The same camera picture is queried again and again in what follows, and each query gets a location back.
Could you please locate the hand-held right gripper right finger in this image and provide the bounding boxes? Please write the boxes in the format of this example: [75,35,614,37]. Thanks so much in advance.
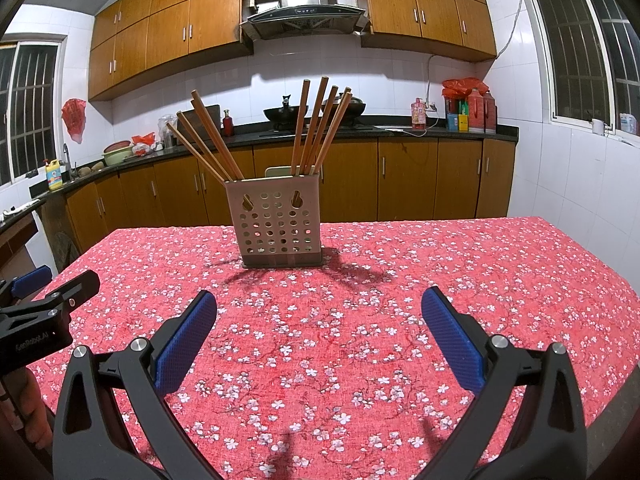
[420,286,588,480]

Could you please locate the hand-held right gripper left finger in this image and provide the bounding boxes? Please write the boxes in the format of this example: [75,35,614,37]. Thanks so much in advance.
[52,290,223,480]

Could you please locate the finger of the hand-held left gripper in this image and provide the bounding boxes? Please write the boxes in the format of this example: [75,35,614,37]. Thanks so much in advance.
[0,270,101,333]
[0,265,54,307]

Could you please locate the beige perforated chopstick holder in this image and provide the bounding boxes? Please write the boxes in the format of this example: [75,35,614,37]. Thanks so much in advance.
[223,174,324,267]

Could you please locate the person's left hand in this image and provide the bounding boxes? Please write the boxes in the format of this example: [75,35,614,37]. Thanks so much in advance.
[0,370,53,448]

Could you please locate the white power strip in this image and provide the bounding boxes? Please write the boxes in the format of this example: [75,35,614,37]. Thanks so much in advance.
[2,200,41,218]

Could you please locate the red floral tablecloth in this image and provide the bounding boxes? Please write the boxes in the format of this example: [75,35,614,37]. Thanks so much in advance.
[27,216,640,480]

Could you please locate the green pot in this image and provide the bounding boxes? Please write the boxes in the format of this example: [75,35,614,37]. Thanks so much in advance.
[102,141,135,167]

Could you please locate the red and white bag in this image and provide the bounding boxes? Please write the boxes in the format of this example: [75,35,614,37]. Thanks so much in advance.
[131,133,157,157]

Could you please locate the wooden base cabinets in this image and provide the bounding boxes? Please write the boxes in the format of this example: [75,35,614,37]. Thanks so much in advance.
[65,137,516,251]

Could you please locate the red plastic bag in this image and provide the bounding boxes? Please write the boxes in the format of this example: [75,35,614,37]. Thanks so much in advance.
[61,98,87,142]

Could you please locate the barred window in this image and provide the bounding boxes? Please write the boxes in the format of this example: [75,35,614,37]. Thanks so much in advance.
[522,0,640,141]
[0,35,68,188]

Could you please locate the clear plastic bag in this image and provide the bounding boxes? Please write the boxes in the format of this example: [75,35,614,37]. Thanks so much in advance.
[158,115,179,148]

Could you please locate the pale green chair back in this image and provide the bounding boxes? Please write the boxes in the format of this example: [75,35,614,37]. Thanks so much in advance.
[264,166,322,178]

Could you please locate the black kitchen countertop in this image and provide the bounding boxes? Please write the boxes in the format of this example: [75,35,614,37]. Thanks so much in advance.
[29,122,520,198]

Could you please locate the dark cutting board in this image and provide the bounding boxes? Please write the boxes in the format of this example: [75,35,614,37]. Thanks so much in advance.
[172,105,222,146]

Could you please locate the gas stove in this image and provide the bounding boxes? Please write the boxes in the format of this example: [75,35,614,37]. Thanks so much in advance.
[257,122,391,136]

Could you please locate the red gift carton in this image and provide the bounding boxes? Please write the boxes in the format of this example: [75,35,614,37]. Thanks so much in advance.
[467,89,486,133]
[482,91,498,134]

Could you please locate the black wok with lid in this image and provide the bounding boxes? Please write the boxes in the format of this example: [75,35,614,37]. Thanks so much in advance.
[320,95,367,126]

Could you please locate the steel range hood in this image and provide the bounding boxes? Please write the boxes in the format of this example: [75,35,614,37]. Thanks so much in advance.
[240,0,372,41]

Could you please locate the white power cable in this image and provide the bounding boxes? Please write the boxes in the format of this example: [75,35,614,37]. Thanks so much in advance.
[425,54,448,111]

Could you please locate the wooden wall cabinet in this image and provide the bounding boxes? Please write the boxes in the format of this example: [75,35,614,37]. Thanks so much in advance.
[87,0,253,102]
[361,0,497,63]

